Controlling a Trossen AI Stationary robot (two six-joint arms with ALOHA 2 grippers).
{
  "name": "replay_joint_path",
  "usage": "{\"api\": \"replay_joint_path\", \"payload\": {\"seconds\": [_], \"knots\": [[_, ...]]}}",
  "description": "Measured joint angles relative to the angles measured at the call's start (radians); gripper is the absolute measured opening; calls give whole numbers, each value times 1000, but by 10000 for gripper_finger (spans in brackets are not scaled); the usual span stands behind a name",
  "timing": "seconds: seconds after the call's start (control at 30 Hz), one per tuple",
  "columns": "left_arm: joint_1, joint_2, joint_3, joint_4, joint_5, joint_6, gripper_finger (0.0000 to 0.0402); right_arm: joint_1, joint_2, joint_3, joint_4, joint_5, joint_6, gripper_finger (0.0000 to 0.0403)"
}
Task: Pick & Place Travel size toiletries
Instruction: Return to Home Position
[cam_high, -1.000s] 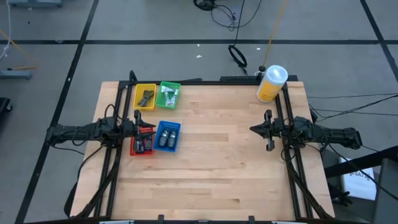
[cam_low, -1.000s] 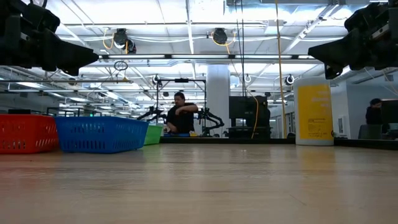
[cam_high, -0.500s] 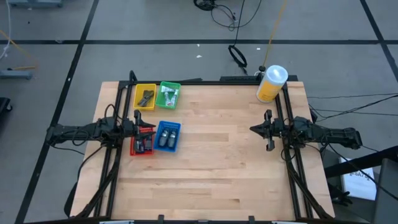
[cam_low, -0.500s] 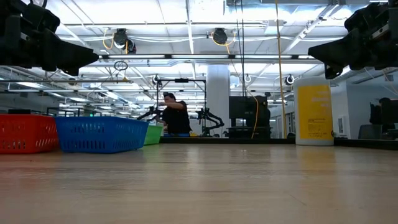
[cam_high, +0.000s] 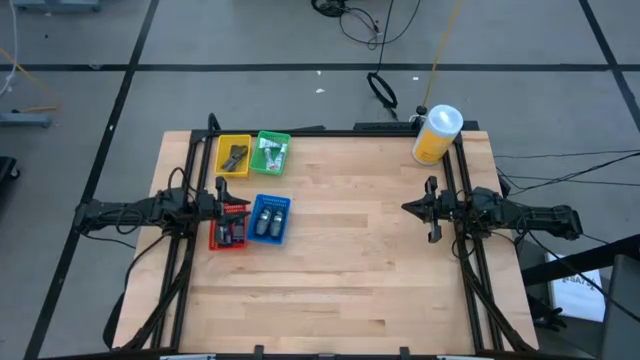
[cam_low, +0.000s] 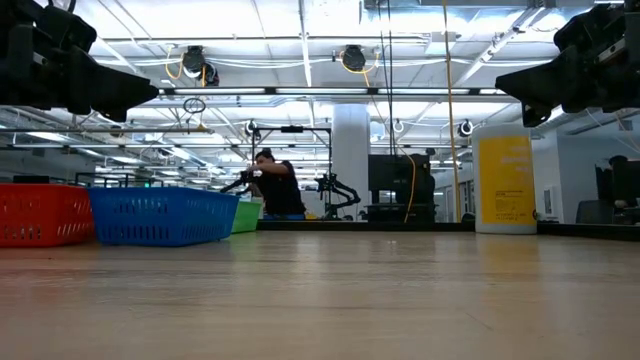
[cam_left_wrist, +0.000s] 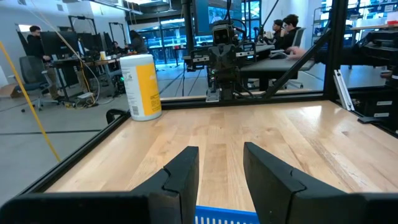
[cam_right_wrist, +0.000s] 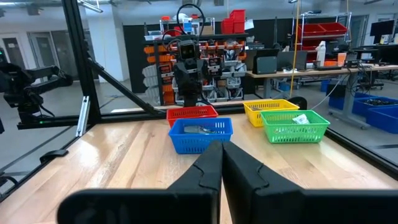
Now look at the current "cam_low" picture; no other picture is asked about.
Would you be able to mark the white pillar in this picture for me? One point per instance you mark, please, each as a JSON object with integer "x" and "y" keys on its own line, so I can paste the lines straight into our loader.
{"x": 351, "y": 145}

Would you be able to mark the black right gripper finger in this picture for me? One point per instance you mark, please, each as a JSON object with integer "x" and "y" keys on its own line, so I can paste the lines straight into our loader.
{"x": 550, "y": 82}
{"x": 535, "y": 114}

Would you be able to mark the black metal frame rig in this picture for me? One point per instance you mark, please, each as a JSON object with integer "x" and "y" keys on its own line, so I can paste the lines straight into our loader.
{"x": 253, "y": 145}

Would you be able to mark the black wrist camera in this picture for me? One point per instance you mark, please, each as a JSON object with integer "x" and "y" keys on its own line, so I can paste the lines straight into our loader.
{"x": 580, "y": 30}
{"x": 67, "y": 27}

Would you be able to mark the white yellow wipes canister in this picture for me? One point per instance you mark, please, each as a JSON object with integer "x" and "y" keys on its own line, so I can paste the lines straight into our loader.
{"x": 505, "y": 180}

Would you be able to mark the long ceiling light bar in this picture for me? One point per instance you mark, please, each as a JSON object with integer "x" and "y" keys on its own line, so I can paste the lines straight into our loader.
{"x": 320, "y": 91}

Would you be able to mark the black background robot arm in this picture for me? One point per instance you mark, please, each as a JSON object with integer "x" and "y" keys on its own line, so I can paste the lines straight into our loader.
{"x": 340, "y": 192}

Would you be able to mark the red plastic basket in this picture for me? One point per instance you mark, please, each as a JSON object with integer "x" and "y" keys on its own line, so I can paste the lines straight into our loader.
{"x": 45, "y": 215}

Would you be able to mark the blue plastic basket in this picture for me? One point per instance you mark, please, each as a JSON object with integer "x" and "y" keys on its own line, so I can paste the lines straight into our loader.
{"x": 160, "y": 217}

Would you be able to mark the black table frame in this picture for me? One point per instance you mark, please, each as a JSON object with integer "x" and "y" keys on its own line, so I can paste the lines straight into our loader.
{"x": 400, "y": 226}

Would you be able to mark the green plastic basket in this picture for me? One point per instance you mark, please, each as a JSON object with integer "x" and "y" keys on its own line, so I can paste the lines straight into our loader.
{"x": 246, "y": 216}

